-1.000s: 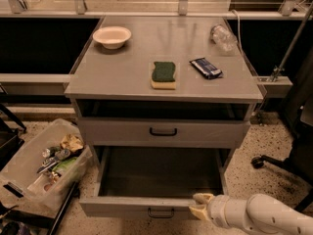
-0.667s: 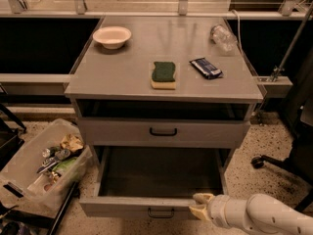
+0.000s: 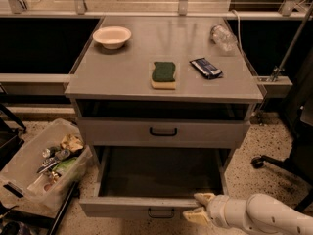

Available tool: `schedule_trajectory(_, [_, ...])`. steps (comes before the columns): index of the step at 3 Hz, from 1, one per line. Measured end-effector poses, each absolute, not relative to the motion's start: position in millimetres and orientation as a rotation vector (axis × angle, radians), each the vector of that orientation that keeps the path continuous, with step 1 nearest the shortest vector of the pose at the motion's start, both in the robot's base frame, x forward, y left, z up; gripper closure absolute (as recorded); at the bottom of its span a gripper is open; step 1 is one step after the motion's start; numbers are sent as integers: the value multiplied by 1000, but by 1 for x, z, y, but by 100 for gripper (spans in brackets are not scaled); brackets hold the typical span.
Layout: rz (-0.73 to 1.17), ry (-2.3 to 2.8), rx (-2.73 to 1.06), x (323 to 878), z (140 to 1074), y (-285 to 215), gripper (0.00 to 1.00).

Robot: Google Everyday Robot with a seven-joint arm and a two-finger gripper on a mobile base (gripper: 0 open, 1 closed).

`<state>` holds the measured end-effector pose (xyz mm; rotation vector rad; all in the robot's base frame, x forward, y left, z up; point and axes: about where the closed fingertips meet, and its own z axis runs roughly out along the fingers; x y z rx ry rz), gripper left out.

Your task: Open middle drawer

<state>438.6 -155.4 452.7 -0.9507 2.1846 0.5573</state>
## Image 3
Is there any black office chair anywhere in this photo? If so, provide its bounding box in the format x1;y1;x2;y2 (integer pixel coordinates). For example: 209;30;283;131
250;49;313;213

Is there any clear plastic storage bin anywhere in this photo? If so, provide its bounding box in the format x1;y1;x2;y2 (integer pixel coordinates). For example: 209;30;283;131
1;118;92;211

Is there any clear plastic bottle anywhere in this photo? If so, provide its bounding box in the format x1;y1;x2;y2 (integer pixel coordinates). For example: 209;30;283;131
210;24;237;52

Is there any white cable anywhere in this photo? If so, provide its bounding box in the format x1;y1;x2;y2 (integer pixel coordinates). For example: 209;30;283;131
230;9;244;52

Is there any green packet in bin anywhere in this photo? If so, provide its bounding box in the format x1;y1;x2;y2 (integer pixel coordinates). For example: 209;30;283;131
53;157;77;175

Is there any grey top drawer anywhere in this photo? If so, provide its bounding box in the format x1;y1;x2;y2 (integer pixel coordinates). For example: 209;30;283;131
77;117;250;149

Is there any white bowl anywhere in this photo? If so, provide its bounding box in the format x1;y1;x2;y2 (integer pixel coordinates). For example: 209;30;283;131
93;26;132;50

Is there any green yellow sponge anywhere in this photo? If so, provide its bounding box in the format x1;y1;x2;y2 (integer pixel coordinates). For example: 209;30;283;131
151;62;176;90

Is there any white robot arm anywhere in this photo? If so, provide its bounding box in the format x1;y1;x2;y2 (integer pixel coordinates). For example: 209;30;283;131
183;193;313;235

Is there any grey drawer cabinet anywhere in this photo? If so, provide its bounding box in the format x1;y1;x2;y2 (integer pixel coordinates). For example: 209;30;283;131
64;15;264;155

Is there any grey drawer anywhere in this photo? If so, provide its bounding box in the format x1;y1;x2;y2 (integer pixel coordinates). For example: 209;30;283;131
80;147;232;219
77;117;250;149

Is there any metal can in bin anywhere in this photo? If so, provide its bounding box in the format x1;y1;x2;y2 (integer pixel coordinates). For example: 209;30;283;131
55;149;70;161

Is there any dark blue snack packet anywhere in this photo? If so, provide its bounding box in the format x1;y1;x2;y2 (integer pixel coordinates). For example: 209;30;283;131
190;58;223;79

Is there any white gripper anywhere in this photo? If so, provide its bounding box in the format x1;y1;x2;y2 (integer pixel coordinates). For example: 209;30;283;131
183;193;247;229

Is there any crumpled yellow wrapper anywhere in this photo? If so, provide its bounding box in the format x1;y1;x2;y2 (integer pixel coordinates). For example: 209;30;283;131
61;134;84;153

